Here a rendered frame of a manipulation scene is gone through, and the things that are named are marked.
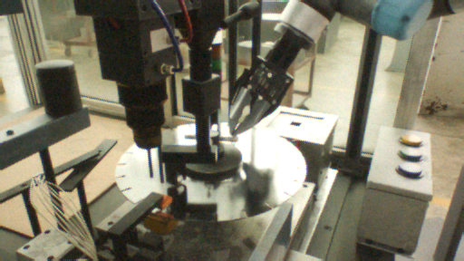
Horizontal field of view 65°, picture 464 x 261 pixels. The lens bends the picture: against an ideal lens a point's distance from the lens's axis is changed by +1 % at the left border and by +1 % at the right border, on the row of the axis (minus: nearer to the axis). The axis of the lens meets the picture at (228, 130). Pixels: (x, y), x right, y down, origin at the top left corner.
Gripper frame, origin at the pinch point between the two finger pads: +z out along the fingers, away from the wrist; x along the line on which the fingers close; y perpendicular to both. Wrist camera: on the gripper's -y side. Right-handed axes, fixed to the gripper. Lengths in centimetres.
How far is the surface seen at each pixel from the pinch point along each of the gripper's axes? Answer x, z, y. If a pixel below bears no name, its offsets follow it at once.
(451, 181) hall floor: 140, -4, -163
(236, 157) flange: 2.5, 2.9, 5.9
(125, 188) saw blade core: -10.3, 13.7, 15.3
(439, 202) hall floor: 129, 8, -140
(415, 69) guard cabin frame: 29.0, -29.0, -23.5
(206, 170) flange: -0.8, 6.1, 10.7
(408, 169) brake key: 32.4, -10.3, -3.4
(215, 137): -2.5, 1.2, 7.8
